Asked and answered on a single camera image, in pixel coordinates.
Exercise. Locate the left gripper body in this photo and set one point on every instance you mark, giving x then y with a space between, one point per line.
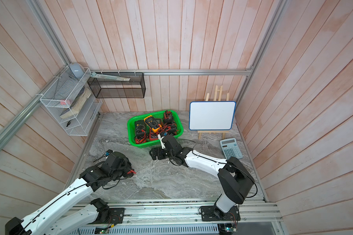
118 173

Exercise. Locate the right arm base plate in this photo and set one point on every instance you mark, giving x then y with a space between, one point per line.
212 213

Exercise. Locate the blue framed whiteboard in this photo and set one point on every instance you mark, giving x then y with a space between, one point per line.
211 115

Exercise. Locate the light blue calculator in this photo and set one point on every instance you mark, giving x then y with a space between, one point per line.
230 148

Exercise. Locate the white wire wall shelf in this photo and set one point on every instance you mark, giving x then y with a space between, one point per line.
61 94

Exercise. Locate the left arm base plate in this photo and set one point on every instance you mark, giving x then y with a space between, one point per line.
110 216

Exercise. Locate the green plastic basket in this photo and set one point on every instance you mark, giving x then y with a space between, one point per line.
157 115

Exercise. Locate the grey computer mouse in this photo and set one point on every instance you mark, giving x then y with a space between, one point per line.
77 70

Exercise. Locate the yellow black multimeter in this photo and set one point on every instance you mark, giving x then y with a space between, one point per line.
153 124

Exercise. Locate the small black multimeter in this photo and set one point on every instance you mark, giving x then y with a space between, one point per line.
128 172
168 117

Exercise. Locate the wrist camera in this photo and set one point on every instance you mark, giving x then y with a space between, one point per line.
107 153
161 137

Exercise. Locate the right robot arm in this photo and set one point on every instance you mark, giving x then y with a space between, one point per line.
235 180

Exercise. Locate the black mesh wall basket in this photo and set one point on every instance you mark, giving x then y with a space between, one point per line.
133 89

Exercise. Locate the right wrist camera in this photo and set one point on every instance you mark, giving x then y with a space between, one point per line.
161 137

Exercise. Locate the book on wire shelf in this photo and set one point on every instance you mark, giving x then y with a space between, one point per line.
77 104

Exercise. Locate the green DT9205A multimeter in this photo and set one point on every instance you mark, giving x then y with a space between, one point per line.
169 128

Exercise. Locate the paper in mesh basket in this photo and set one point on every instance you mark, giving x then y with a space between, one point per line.
106 77

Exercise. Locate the red ANENG multimeter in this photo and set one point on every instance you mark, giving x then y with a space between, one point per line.
154 136

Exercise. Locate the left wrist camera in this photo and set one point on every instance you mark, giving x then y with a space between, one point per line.
107 153

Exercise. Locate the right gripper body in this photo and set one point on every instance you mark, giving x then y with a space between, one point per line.
163 153

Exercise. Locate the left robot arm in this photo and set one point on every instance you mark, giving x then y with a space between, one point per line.
51 219

